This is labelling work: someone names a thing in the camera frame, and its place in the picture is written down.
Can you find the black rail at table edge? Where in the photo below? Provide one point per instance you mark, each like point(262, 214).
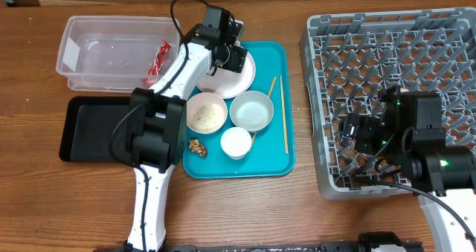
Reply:
point(366, 242)

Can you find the grey bowl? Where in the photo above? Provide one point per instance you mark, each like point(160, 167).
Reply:
point(251, 110)

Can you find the black tray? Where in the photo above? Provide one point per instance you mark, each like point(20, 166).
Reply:
point(89, 124)

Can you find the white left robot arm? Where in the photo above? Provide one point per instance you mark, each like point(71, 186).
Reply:
point(151, 138)

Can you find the white cup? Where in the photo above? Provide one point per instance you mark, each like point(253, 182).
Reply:
point(236, 142)

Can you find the brown food scrap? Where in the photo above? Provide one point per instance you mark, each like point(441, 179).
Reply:
point(195, 146)

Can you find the pink bowl with rice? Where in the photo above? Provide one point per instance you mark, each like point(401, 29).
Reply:
point(206, 113)

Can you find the left wooden chopstick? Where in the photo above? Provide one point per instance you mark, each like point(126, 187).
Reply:
point(269, 96)

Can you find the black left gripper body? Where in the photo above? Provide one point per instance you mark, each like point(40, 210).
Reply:
point(233, 58)

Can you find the clear plastic bin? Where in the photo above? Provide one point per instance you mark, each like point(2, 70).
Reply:
point(113, 53)

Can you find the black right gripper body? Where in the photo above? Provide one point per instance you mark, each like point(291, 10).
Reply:
point(354, 131)

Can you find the teal serving tray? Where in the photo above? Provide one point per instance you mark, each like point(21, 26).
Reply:
point(266, 156)

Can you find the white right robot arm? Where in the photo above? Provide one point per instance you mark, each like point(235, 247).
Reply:
point(410, 136)

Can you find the grey dishwasher rack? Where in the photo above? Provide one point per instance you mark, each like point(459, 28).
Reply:
point(348, 58)

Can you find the white round plate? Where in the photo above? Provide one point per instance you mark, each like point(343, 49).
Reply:
point(228, 84)

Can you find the red snack wrapper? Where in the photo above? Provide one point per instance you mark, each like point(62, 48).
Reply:
point(153, 74)

